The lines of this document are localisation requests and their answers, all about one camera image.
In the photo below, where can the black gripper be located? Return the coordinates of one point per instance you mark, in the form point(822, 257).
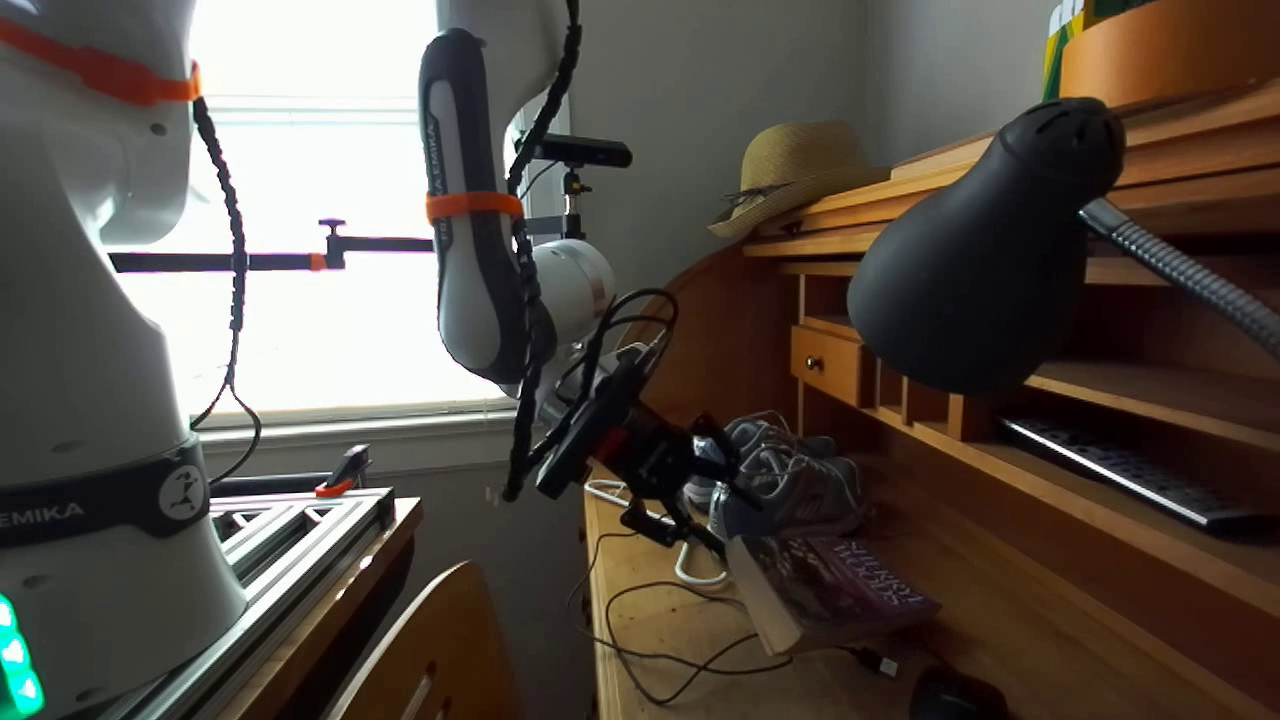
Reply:
point(648, 461)

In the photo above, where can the purple cover book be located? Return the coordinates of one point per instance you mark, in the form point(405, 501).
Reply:
point(854, 587)

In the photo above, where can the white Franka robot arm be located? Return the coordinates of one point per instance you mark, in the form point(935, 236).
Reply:
point(83, 403)

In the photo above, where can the black computer mouse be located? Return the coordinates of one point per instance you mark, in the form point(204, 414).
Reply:
point(962, 701)

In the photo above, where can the wooden roll-top desk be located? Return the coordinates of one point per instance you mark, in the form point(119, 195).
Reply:
point(695, 346)

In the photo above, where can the metal drawer knob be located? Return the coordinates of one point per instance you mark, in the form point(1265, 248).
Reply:
point(815, 360)

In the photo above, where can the wooden chair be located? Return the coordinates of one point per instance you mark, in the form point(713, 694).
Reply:
point(454, 655)

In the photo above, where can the woven straw hat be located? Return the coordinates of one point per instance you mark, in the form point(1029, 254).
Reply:
point(803, 167)

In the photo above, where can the black red clamp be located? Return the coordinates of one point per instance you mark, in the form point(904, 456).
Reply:
point(344, 475)

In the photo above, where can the black desk lamp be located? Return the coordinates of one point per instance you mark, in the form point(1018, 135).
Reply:
point(973, 283)

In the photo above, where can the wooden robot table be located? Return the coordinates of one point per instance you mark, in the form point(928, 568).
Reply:
point(333, 626)

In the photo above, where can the black remote control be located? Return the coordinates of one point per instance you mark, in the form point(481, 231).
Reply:
point(1134, 475)

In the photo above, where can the yellow green crayon box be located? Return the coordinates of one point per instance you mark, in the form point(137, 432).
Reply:
point(1061, 40)

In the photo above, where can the white window frame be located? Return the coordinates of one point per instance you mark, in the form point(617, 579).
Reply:
point(401, 420)

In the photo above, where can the black stereo camera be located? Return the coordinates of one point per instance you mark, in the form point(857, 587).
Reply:
point(593, 148)

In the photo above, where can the aluminium profile frame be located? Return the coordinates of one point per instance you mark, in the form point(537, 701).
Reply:
point(306, 535)

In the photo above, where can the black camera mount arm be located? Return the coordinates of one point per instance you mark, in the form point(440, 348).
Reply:
point(360, 245)

